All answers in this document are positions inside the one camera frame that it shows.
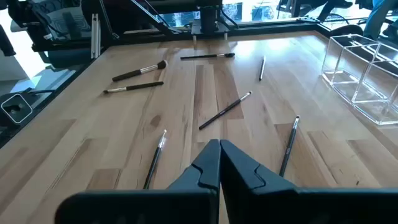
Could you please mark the flat black makeup brush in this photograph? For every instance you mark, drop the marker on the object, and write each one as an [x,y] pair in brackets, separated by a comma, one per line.
[143,85]

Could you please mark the black camera box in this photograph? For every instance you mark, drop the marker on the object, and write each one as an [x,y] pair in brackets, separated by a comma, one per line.
[17,109]

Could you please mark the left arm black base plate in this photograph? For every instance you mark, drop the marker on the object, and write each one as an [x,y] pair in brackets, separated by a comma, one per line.
[199,30]

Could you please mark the white-tipped black makeup brush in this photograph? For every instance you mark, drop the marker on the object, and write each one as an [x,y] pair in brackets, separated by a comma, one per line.
[225,110]
[154,159]

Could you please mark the thin black makeup brush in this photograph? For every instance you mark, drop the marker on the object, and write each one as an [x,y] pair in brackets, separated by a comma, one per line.
[262,70]
[202,56]
[289,146]

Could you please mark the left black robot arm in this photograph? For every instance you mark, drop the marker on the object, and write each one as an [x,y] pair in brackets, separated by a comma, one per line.
[208,17]

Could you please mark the person's leg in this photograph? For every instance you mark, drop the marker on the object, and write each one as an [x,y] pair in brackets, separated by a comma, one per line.
[377,18]

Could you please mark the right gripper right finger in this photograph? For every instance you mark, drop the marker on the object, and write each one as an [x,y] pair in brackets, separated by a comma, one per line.
[242,180]

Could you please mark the silver aluminium extrusion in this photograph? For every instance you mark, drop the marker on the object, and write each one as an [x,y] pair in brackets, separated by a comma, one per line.
[94,35]

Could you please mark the large fluffy black makeup brush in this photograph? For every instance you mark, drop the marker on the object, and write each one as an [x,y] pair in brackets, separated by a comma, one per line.
[130,74]

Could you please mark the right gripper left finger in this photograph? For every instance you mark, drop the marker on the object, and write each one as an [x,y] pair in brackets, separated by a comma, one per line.
[199,180]

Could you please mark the clear acrylic organizer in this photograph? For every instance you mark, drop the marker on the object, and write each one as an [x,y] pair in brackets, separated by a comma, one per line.
[367,71]

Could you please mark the grey patterned panel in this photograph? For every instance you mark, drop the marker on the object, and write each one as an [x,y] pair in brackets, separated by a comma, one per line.
[66,21]

